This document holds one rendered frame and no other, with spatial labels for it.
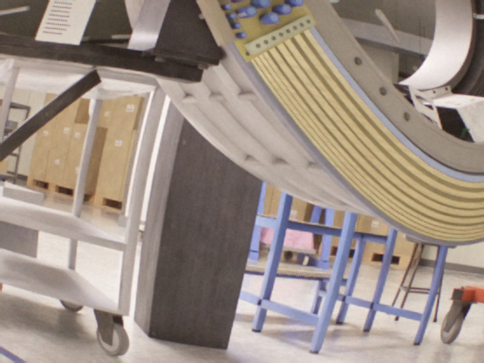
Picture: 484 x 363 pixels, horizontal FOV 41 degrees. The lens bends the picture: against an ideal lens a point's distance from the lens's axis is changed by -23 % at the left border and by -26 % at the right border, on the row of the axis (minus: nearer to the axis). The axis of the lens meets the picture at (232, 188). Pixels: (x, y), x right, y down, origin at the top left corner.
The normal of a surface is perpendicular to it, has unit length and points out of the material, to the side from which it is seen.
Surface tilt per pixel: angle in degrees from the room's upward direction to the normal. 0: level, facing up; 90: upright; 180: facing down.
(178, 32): 90
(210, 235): 90
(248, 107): 114
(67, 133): 90
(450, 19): 87
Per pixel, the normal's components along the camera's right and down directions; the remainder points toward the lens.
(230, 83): 0.04, 0.40
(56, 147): -0.38, -0.08
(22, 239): 0.88, 0.17
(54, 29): 0.45, 0.08
